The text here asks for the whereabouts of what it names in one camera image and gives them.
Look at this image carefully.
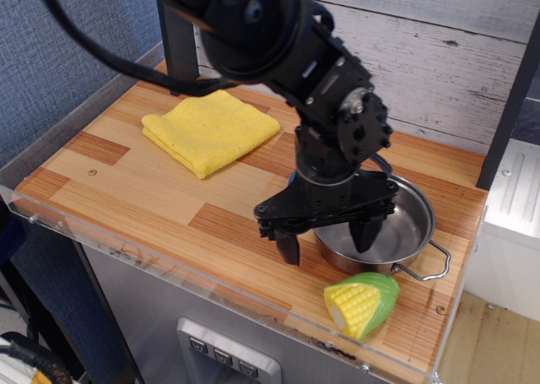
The black left upright post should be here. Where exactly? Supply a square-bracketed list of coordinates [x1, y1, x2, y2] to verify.
[156, 0, 199, 82]

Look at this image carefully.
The white side cabinet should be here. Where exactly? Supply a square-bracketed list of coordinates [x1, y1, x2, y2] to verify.
[464, 139, 539, 321]

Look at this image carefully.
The black right upright post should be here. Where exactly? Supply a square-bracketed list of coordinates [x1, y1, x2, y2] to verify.
[475, 0, 540, 190]

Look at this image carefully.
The toy corn cob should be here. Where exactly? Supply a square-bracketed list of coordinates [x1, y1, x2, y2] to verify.
[323, 272, 401, 341]

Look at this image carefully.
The folded yellow towel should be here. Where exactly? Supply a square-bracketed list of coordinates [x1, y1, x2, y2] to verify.
[142, 90, 280, 180]

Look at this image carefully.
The stainless steel cabinet front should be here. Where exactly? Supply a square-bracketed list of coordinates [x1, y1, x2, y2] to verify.
[83, 246, 406, 383]

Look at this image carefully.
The black braided cable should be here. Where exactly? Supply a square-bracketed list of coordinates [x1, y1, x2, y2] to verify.
[31, 0, 241, 98]

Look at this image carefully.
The silver button control panel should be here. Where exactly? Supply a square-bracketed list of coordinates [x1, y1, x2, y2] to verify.
[176, 317, 282, 383]

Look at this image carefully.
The black upright post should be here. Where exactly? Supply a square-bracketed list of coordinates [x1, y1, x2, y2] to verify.
[156, 0, 199, 82]
[475, 0, 540, 190]

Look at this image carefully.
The clear acrylic edge guard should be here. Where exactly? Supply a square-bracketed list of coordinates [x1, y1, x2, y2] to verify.
[0, 46, 490, 381]

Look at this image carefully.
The yellow object bottom left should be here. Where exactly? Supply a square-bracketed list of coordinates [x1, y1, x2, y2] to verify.
[30, 370, 73, 384]

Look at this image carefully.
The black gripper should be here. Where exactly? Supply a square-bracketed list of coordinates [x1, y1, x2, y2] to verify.
[254, 170, 399, 266]

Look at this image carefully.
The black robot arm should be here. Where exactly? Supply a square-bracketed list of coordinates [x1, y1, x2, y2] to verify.
[163, 0, 397, 264]

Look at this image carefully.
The stainless steel pot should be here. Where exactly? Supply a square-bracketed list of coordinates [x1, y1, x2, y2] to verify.
[314, 176, 451, 282]

